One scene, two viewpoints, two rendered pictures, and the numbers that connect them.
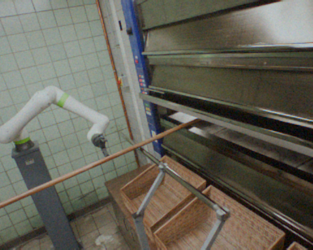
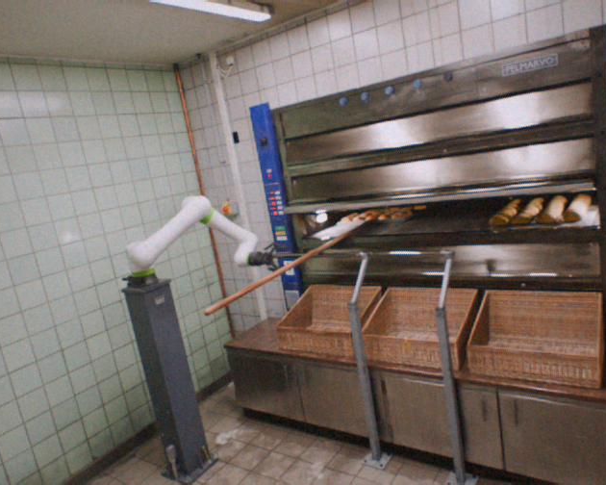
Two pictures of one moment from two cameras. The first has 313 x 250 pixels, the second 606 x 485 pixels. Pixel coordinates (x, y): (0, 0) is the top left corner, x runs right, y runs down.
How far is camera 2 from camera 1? 1.80 m
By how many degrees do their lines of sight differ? 30
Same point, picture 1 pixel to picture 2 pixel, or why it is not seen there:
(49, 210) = (176, 378)
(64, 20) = (149, 128)
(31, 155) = (162, 291)
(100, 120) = (251, 238)
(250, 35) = (432, 131)
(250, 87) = (431, 172)
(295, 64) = (468, 147)
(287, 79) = (463, 160)
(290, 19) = (462, 119)
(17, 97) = (88, 228)
